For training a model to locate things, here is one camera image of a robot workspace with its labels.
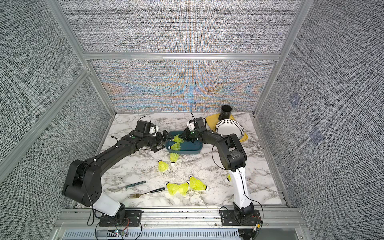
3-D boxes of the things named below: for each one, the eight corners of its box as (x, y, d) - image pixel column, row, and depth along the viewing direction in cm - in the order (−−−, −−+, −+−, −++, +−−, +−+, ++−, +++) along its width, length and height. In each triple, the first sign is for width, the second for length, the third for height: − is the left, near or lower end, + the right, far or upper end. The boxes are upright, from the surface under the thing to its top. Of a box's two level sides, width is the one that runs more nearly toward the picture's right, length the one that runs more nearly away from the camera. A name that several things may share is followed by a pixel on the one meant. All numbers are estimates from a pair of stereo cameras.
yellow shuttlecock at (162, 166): (154, 166, 93) (153, 164, 92) (160, 160, 96) (160, 158, 94) (163, 174, 90) (163, 172, 89) (169, 167, 93) (169, 165, 91)
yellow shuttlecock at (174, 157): (170, 165, 93) (169, 162, 90) (171, 155, 98) (170, 152, 95) (178, 165, 93) (178, 162, 90) (179, 155, 98) (178, 152, 95)
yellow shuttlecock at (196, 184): (186, 186, 86) (186, 184, 83) (191, 177, 89) (191, 176, 86) (205, 196, 82) (206, 194, 80) (209, 187, 85) (210, 185, 83)
